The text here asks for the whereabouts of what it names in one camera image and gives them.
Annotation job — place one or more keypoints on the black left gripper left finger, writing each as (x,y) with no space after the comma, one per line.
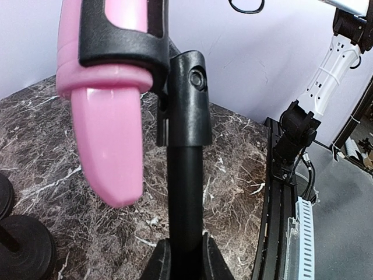
(159,264)

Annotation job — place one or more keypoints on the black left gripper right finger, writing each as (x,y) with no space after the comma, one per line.
(214,265)

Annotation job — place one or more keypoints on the black stand of orange microphone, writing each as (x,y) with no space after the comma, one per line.
(28,250)

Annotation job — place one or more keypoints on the pink microphone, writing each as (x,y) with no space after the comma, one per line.
(105,102)

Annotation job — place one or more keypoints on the black stand of pink microphone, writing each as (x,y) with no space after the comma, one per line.
(183,118)

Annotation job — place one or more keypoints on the black stand of purple microphone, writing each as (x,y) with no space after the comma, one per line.
(7,197)

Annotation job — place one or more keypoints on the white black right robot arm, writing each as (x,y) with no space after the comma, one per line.
(352,37)

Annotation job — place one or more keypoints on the black front rail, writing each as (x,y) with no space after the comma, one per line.
(278,206)

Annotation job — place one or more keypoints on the white slotted cable duct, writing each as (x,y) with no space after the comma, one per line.
(304,214)

